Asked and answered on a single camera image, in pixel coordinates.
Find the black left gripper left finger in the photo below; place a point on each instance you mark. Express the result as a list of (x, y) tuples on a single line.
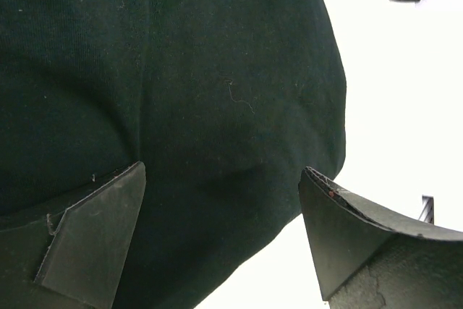
[(70, 251)]

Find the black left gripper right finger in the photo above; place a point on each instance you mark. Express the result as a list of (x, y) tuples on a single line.
[(368, 256)]

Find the aluminium front rail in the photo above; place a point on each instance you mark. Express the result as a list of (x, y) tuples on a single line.
[(427, 212)]

